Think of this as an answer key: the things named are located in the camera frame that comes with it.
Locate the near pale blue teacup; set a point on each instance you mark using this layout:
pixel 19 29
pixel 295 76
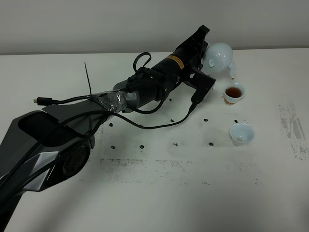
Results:
pixel 241 134

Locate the pale blue teacup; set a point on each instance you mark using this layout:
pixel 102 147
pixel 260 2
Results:
pixel 233 93
pixel 241 134

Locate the black cable tie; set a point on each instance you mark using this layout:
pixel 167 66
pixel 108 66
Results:
pixel 88 79

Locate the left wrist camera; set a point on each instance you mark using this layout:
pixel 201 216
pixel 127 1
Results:
pixel 202 84

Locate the far pale blue teacup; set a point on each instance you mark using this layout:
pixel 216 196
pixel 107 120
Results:
pixel 233 93

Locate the pale blue porcelain teapot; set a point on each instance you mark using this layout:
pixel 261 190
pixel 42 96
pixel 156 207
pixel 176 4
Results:
pixel 217 58

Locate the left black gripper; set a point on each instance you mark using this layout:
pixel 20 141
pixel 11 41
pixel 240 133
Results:
pixel 173 70

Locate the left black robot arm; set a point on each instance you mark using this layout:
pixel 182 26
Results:
pixel 43 148

